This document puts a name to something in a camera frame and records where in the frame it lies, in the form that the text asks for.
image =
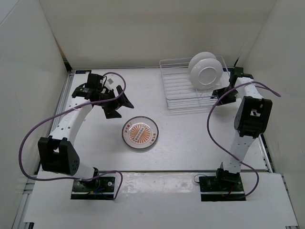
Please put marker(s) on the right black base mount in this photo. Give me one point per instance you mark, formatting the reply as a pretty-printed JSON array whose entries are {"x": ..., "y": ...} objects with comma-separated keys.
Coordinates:
[{"x": 211, "y": 191}]

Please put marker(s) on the white wire dish rack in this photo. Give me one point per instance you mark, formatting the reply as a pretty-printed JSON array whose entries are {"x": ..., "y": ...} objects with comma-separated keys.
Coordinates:
[{"x": 179, "y": 92}]

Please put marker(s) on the right blue corner label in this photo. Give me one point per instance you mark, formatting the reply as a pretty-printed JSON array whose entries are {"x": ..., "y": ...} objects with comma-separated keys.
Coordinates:
[{"x": 228, "y": 69}]

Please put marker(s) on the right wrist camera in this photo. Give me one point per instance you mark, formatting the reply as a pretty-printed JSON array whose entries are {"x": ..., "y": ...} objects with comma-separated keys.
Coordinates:
[{"x": 238, "y": 71}]

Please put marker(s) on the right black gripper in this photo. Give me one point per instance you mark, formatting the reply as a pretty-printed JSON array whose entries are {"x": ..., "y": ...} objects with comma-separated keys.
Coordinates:
[{"x": 223, "y": 100}]

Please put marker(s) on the front white plate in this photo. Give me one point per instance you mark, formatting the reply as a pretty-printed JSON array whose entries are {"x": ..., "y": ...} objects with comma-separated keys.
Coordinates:
[{"x": 206, "y": 74}]

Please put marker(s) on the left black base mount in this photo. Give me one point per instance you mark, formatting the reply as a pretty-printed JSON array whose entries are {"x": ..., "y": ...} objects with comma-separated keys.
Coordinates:
[{"x": 103, "y": 189}]

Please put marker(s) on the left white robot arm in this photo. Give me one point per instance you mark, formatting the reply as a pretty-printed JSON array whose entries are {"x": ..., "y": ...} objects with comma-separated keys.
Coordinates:
[{"x": 57, "y": 151}]

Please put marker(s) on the left blue corner label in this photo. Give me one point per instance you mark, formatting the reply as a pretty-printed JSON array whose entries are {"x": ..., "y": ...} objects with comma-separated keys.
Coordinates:
[{"x": 83, "y": 71}]

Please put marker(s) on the white plate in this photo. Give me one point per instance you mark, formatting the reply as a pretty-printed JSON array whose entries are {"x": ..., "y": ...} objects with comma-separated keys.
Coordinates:
[
  {"x": 206, "y": 74},
  {"x": 198, "y": 57}
]

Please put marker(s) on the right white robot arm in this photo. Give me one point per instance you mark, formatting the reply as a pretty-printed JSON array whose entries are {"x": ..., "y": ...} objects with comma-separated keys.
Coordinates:
[{"x": 250, "y": 121}]

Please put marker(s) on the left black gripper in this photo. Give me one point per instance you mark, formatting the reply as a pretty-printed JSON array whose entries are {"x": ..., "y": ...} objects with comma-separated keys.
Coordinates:
[{"x": 122, "y": 101}]

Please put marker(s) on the orange patterned glass plate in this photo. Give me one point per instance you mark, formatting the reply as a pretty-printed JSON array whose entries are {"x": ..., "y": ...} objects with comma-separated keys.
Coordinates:
[{"x": 140, "y": 133}]

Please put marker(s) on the rear white plate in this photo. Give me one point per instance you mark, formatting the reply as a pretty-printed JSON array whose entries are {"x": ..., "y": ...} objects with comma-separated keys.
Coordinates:
[{"x": 198, "y": 57}]

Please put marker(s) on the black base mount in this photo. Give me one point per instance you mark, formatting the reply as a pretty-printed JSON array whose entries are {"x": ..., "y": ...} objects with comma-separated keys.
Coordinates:
[
  {"x": 103, "y": 189},
  {"x": 211, "y": 191}
]

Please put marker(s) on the blue corner label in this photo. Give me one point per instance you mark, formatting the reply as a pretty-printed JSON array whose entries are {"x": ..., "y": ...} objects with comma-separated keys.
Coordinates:
[
  {"x": 83, "y": 71},
  {"x": 228, "y": 69}
]

